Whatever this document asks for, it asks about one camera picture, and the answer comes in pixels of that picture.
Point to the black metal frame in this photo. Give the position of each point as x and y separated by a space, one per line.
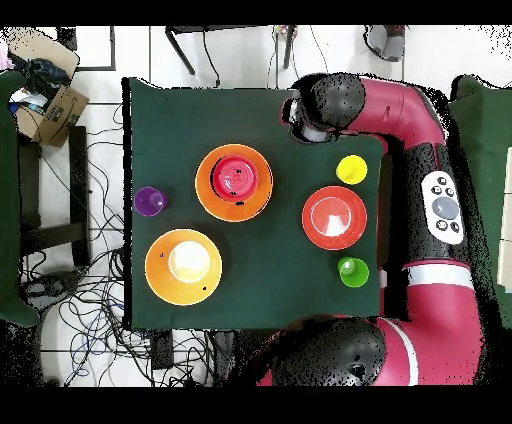
67 39

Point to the dark green tablecloth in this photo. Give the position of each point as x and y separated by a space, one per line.
220 116

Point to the black bench frame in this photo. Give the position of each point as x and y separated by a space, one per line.
78 180

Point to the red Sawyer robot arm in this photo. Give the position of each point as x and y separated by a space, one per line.
400 108

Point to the small red bowl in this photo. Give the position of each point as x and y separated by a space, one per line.
235 178

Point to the black metal stand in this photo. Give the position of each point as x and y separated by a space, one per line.
224 28

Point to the open cardboard box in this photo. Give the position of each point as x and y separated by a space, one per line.
60 116

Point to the green covered table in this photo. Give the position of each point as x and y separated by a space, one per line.
8 200
490 160

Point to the dark blue bag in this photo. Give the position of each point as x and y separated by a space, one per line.
46 76

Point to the large orange bowl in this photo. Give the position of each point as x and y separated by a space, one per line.
204 196
160 276

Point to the yellow plastic cup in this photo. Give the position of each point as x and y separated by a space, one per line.
351 169

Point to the purple plastic cup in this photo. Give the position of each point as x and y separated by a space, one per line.
150 201

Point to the green plastic cup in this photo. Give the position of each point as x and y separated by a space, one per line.
354 274

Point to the wide red bowl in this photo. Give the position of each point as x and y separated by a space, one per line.
334 218

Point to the person's foot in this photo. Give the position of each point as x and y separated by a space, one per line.
390 44

